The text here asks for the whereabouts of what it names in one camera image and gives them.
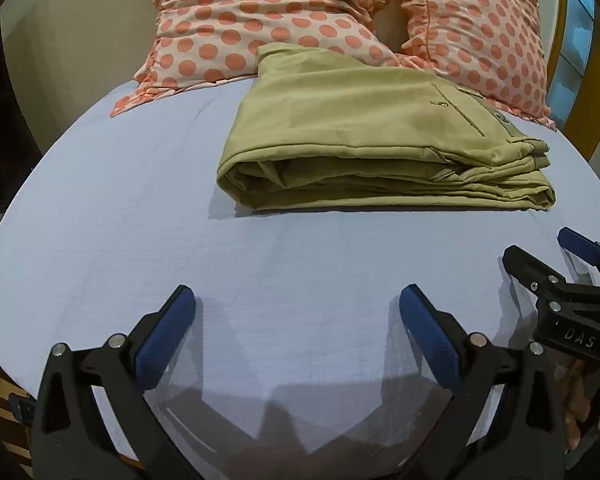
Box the yellow wooden headboard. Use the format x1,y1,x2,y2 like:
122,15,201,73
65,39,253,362
490,0,600,163

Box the orange polka dot pillow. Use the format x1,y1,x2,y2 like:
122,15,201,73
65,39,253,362
380,0,557,132
110,0,405,119

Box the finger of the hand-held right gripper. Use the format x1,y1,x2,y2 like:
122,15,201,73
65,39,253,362
502,244,581,311
557,227,600,287

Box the person's right hand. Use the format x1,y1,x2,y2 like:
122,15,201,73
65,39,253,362
554,359,600,452

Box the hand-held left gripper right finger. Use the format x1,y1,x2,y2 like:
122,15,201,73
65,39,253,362
398,283,567,480

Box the khaki pants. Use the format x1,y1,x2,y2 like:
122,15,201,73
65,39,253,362
216,42,557,212

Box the light blue bed sheet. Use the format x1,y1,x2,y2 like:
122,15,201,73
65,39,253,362
0,76,600,467

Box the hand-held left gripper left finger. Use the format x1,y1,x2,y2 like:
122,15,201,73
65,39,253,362
30,284,198,480

